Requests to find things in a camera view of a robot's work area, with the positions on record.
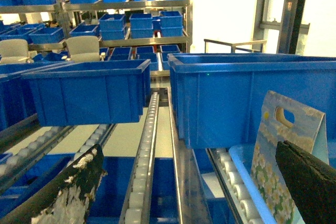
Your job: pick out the blue bin far left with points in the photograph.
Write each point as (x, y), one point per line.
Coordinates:
(16, 98)

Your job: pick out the white roller track centre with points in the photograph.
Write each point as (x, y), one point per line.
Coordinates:
(137, 201)

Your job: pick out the white roller track left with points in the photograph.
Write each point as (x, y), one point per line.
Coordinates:
(100, 136)

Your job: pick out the light blue tray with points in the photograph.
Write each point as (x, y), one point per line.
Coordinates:
(254, 207)

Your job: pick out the flower print gift bag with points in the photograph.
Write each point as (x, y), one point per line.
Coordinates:
(285, 119)

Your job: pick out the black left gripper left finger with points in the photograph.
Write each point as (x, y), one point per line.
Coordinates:
(68, 197)

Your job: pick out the large blue bin right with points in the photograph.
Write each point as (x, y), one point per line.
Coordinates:
(217, 98)

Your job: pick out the white roller track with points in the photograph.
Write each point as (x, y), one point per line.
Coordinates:
(137, 201)
(100, 136)

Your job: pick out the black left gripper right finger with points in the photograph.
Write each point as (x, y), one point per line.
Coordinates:
(310, 181)

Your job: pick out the grey office chair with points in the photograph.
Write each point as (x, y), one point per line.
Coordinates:
(84, 49)
(15, 51)

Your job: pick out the blue bin centre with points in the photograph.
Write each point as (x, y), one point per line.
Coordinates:
(106, 92)

